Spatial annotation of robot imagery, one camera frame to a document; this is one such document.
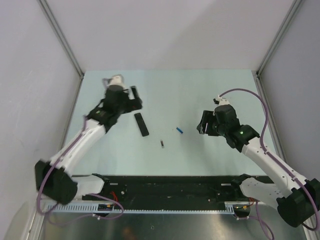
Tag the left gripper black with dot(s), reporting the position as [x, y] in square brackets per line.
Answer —
[134, 104]

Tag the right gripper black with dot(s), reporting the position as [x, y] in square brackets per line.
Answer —
[207, 116]

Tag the black remote control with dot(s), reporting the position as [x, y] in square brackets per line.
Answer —
[141, 124]

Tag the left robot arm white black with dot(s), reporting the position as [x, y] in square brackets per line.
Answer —
[54, 177]

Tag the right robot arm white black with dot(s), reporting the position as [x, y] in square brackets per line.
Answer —
[294, 197]

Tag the black silver battery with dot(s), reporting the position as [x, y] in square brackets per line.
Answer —
[162, 144]

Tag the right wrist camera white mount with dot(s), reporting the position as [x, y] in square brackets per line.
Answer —
[220, 101]

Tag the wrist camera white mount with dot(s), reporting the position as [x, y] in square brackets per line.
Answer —
[115, 80]
[220, 101]

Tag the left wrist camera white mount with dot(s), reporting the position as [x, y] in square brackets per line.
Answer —
[115, 80]

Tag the right aluminium frame post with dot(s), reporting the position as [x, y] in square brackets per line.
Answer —
[280, 34]

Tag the aluminium frame post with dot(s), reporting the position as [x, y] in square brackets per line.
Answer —
[48, 13]
[280, 34]

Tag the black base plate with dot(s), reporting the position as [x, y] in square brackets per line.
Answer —
[175, 191]

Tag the left aluminium frame post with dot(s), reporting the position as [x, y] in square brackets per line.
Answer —
[48, 13]

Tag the grey slotted cable duct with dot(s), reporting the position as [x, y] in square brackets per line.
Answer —
[107, 207]

